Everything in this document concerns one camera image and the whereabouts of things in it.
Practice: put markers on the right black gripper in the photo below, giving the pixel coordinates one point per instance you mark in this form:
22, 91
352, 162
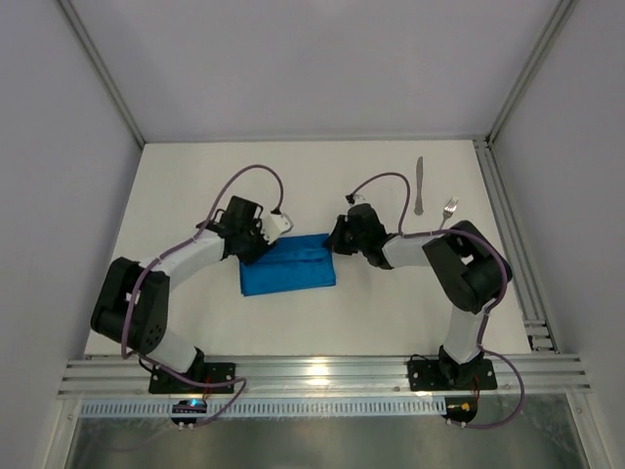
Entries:
339, 239

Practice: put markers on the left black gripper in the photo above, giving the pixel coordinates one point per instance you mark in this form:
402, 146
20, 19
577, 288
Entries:
255, 249

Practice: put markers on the blue cloth napkin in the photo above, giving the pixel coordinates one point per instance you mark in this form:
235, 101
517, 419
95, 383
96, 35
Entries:
296, 263

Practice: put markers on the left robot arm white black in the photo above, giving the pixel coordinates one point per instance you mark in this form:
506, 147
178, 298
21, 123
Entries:
132, 309

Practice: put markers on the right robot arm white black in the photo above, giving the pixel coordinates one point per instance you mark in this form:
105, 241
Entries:
471, 273

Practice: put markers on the silver table knife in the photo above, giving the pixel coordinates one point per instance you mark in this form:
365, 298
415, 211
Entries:
419, 174

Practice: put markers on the silver fork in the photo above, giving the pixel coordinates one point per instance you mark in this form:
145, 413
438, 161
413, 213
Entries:
448, 211

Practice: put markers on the left black connector box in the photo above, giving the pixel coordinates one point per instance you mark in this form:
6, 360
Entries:
186, 413

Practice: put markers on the black connector box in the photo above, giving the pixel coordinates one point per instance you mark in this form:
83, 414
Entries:
460, 413
186, 413

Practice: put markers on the right black connector box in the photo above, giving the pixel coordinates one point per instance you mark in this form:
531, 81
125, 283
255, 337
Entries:
460, 413

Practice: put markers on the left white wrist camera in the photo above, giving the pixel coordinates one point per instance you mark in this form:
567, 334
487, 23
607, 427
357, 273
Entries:
274, 226

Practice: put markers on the right aluminium side rail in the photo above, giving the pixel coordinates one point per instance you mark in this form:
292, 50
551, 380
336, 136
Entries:
534, 311

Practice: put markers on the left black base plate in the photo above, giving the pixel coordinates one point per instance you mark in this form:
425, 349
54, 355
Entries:
215, 377

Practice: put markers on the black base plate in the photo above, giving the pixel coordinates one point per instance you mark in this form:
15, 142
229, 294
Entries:
437, 375
215, 377

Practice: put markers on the slotted grey cable duct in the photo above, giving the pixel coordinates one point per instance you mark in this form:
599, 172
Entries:
269, 408

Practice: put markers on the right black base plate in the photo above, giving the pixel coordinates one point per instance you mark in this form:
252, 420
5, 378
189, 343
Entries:
437, 375

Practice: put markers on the left aluminium frame post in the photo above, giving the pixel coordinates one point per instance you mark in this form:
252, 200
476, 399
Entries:
97, 63

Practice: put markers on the aluminium frame post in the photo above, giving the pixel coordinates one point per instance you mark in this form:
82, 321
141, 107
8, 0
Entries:
97, 63
539, 52

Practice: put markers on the aluminium front rail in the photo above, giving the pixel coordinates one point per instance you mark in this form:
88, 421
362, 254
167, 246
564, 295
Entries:
346, 376

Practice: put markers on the right aluminium frame post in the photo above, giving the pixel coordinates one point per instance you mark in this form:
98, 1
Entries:
539, 52

